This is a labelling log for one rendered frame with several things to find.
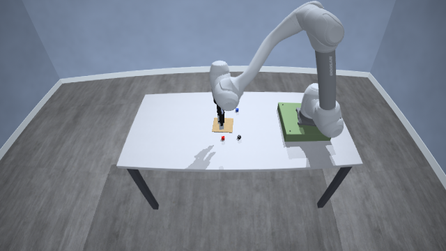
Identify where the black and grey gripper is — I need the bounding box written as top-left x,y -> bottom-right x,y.
213,98 -> 225,130

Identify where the tan flat mat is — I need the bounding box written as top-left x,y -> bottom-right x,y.
212,118 -> 233,132

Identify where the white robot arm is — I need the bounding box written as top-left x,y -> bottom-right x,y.
210,1 -> 344,138

